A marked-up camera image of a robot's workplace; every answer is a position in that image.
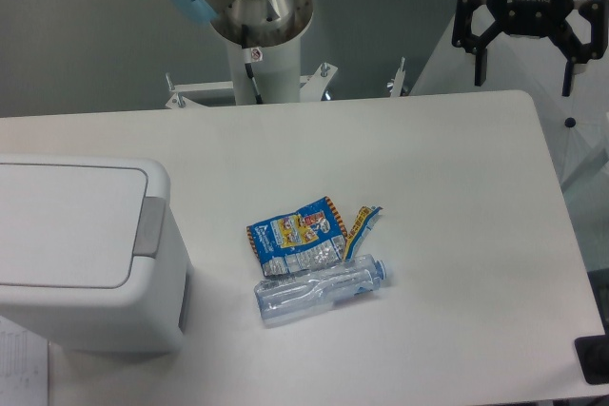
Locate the white push-lid trash can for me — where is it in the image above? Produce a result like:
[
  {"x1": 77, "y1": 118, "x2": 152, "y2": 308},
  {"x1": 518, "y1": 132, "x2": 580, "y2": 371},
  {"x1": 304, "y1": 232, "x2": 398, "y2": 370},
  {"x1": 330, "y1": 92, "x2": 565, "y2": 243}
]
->
[{"x1": 1, "y1": 154, "x2": 193, "y2": 354}]

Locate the white printed umbrella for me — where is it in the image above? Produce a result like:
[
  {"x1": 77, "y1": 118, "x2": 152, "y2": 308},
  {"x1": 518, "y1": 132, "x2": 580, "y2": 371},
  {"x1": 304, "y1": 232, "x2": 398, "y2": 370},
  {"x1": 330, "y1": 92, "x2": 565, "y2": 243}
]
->
[{"x1": 413, "y1": 16, "x2": 608, "y2": 184}]

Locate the torn yellow wrapper strip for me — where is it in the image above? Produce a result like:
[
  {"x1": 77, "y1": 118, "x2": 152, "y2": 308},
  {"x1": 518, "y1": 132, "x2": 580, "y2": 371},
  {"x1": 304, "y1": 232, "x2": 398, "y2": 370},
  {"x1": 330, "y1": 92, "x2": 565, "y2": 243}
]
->
[{"x1": 342, "y1": 206, "x2": 383, "y2": 261}]

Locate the blue yellow snack wrapper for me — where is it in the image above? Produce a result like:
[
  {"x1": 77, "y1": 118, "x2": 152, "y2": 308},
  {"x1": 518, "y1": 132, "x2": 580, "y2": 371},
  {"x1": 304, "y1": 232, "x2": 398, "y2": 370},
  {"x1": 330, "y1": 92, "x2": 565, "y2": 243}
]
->
[{"x1": 246, "y1": 196, "x2": 347, "y2": 279}]

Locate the black device at table edge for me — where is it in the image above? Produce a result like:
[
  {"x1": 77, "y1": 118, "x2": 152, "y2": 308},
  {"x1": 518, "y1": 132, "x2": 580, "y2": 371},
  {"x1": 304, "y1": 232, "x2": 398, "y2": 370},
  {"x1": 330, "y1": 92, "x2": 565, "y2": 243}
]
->
[{"x1": 575, "y1": 335, "x2": 608, "y2": 385}]

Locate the crushed clear plastic bottle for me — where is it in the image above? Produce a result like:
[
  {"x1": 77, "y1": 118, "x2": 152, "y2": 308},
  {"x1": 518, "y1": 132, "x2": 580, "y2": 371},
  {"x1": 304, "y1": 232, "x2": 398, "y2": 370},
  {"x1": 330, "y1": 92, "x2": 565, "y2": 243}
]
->
[{"x1": 254, "y1": 255, "x2": 392, "y2": 325}]

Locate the printed paper sheet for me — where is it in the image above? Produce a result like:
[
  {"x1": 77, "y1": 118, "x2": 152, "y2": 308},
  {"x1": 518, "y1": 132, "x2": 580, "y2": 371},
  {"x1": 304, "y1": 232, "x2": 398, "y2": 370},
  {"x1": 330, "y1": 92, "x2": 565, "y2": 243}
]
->
[{"x1": 0, "y1": 317, "x2": 49, "y2": 405}]

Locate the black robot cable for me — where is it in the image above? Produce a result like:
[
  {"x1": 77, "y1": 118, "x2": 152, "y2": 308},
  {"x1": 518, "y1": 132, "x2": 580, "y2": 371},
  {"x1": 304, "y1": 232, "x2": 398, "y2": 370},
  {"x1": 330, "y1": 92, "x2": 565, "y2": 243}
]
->
[{"x1": 240, "y1": 25, "x2": 265, "y2": 106}]

